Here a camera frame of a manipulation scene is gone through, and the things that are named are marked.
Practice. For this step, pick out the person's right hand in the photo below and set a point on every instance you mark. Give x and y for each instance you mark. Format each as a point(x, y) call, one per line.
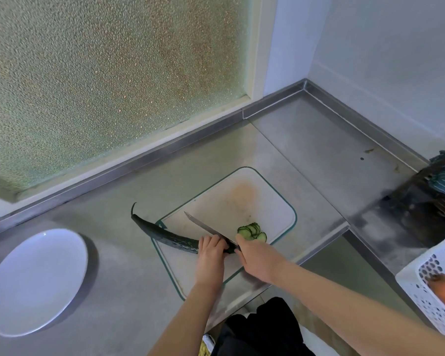
point(261, 261)

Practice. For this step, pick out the person's left hand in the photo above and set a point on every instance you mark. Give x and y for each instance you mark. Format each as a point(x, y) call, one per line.
point(208, 263)

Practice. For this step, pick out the person's right fingers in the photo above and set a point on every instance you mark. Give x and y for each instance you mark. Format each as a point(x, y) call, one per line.
point(241, 246)

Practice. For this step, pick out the person's left fingers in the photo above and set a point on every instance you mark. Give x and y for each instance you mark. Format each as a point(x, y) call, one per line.
point(210, 243)

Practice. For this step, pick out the steel kitchen knife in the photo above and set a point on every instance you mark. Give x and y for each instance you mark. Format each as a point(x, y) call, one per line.
point(206, 226)

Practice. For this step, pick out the dark green cucumber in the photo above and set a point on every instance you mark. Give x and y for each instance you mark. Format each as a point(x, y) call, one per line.
point(163, 233)

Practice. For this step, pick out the person's left forearm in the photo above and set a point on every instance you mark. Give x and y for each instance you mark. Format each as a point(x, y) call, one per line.
point(185, 322)

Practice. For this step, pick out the person's right forearm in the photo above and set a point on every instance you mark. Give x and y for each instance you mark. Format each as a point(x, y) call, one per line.
point(356, 311)

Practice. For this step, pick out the pile of cucumber slices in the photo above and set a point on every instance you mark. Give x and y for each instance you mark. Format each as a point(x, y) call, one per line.
point(251, 232)

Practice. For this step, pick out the white green-rimmed cutting board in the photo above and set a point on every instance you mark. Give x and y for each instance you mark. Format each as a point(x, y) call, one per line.
point(237, 203)

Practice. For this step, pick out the person's black clothing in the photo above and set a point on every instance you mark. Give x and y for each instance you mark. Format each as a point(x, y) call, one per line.
point(259, 329)

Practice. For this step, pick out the white round plate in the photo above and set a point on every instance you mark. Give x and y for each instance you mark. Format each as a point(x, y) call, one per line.
point(33, 281)

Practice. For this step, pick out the frosted glass window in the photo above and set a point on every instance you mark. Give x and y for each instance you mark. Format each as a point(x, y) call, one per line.
point(107, 81)

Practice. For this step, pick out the white perforated plastic basket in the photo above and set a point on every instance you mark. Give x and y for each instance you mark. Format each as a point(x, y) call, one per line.
point(426, 304)

